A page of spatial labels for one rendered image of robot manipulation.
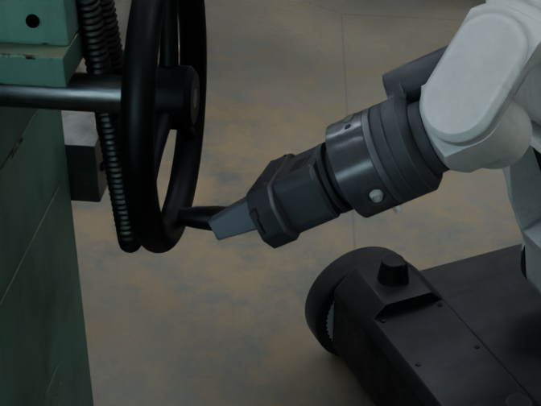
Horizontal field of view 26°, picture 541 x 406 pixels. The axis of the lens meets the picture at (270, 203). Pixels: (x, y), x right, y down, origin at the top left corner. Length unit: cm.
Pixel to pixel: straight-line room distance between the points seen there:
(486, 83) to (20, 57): 40
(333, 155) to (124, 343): 113
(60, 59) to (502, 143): 39
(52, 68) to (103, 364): 105
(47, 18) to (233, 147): 159
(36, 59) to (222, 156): 156
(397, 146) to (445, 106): 5
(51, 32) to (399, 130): 32
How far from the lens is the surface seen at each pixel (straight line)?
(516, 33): 95
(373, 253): 194
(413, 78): 101
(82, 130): 144
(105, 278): 223
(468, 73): 95
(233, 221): 106
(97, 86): 109
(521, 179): 170
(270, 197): 100
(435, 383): 171
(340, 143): 99
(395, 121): 98
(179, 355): 204
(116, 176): 116
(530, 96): 154
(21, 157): 125
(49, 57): 105
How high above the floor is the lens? 132
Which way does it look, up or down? 33 degrees down
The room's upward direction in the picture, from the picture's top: straight up
